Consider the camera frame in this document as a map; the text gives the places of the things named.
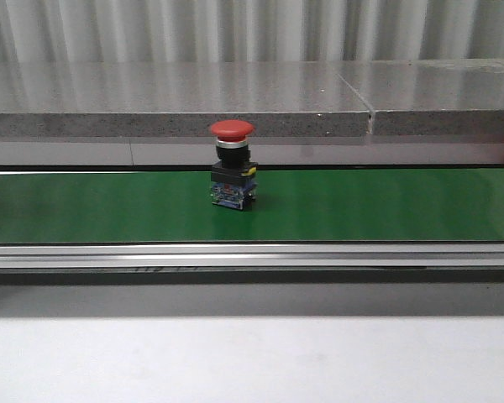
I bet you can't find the grey stone countertop slab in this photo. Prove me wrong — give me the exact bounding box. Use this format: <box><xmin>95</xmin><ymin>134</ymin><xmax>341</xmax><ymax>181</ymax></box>
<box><xmin>0</xmin><ymin>59</ymin><xmax>504</xmax><ymax>144</ymax></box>

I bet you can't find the red mushroom push button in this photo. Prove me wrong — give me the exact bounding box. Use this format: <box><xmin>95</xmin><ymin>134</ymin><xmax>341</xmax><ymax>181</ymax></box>
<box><xmin>210</xmin><ymin>119</ymin><xmax>258</xmax><ymax>211</ymax></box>

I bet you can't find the green conveyor belt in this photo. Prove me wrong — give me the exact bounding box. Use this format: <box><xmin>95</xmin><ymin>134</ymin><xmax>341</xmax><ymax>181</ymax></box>
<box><xmin>0</xmin><ymin>168</ymin><xmax>504</xmax><ymax>243</ymax></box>

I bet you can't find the white pleated curtain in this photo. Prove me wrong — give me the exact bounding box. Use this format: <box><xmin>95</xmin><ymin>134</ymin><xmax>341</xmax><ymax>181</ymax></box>
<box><xmin>0</xmin><ymin>1</ymin><xmax>504</xmax><ymax>62</ymax></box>

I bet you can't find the aluminium conveyor frame rail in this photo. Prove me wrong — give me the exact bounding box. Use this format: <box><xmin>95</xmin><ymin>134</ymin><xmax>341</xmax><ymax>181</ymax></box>
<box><xmin>0</xmin><ymin>242</ymin><xmax>504</xmax><ymax>285</ymax></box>

